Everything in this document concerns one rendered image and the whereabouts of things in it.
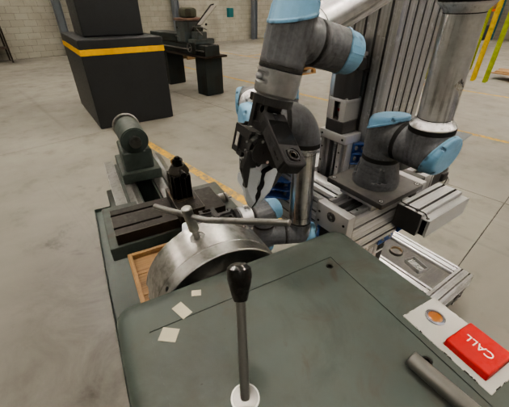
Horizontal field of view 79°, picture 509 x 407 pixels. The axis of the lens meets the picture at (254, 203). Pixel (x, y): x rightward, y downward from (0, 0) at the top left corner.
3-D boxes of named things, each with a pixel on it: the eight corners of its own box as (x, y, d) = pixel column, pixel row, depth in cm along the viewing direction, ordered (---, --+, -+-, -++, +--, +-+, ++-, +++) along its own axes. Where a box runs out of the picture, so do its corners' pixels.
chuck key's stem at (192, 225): (194, 248, 70) (178, 210, 63) (199, 241, 71) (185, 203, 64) (201, 250, 69) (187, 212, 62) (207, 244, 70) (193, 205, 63)
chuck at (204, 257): (290, 308, 86) (276, 225, 67) (185, 372, 77) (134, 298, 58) (283, 299, 89) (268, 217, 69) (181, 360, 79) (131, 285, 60)
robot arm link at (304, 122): (321, 98, 95) (309, 232, 117) (285, 98, 95) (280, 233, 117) (332, 103, 85) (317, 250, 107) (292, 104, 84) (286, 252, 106)
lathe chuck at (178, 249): (283, 299, 89) (267, 217, 69) (181, 360, 79) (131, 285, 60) (267, 279, 95) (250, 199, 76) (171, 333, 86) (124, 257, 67)
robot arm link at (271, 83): (310, 77, 51) (270, 69, 47) (303, 106, 53) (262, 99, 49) (285, 70, 56) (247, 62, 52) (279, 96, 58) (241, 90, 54)
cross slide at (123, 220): (225, 213, 130) (225, 204, 127) (118, 245, 113) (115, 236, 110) (210, 194, 143) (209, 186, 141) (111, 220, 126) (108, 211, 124)
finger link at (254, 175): (241, 196, 65) (250, 155, 61) (254, 210, 61) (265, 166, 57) (227, 196, 63) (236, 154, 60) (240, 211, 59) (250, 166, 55)
